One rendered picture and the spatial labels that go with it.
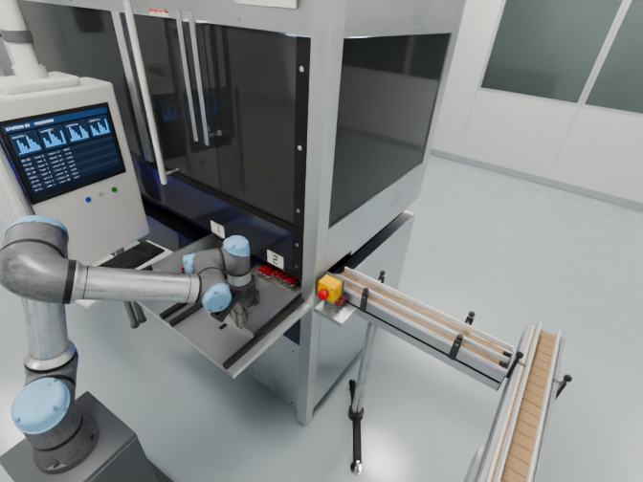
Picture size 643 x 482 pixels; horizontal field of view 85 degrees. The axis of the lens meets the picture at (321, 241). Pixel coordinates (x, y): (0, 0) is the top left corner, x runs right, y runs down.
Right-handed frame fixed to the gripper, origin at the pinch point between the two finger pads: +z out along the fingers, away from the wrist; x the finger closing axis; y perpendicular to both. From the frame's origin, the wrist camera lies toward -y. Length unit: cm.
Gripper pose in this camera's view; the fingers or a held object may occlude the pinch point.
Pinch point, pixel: (238, 326)
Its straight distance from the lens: 130.5
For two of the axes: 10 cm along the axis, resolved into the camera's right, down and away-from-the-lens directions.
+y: 5.9, -4.1, 7.0
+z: -0.6, 8.3, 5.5
